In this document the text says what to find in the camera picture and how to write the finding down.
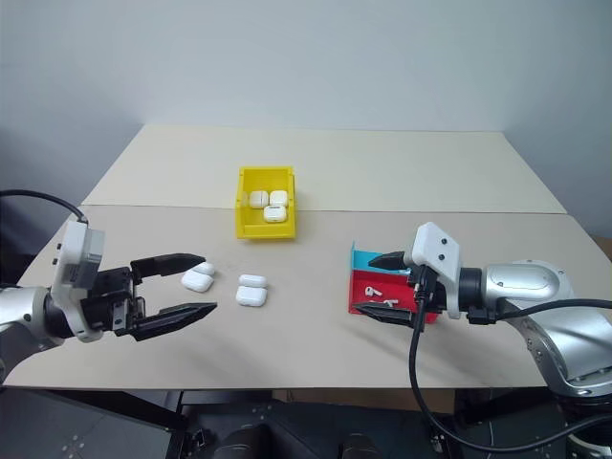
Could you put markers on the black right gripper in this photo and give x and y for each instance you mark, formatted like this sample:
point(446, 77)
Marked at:
point(435, 296)

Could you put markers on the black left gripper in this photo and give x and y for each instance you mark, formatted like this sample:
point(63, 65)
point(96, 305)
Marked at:
point(112, 296)

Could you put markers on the white earbud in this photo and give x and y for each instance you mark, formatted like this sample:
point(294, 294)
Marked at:
point(373, 290)
point(390, 303)

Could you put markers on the white earbud case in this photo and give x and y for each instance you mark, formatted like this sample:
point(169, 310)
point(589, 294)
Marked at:
point(251, 296)
point(196, 282)

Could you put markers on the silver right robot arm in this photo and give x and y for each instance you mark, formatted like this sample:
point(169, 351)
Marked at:
point(535, 291)

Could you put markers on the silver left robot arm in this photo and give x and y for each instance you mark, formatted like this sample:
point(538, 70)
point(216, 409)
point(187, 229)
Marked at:
point(21, 311)

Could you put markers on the red plastic bin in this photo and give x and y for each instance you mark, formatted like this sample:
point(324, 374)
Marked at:
point(363, 279)

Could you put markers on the yellow plastic bin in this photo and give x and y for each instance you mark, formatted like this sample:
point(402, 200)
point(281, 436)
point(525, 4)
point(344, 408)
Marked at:
point(265, 230)

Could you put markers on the dark rounded shape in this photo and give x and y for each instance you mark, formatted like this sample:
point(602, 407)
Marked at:
point(359, 447)
point(248, 444)

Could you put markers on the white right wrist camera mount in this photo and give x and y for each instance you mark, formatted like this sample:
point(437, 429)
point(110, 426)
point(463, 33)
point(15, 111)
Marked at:
point(437, 253)

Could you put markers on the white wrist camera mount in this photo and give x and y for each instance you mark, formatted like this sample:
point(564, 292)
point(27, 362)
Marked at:
point(437, 253)
point(72, 248)

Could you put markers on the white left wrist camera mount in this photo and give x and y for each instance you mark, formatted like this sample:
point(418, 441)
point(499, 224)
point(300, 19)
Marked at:
point(72, 248)

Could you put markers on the black under-table base frame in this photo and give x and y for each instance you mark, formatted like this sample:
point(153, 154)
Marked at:
point(95, 425)

